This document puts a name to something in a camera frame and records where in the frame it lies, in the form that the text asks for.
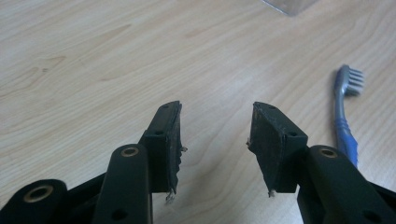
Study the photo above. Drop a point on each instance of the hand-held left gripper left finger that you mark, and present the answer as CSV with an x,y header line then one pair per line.
x,y
163,146

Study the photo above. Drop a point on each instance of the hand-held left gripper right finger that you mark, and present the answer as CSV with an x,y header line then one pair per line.
x,y
274,146

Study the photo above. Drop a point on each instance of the blue and grey toothbrush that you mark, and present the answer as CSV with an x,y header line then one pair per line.
x,y
344,115

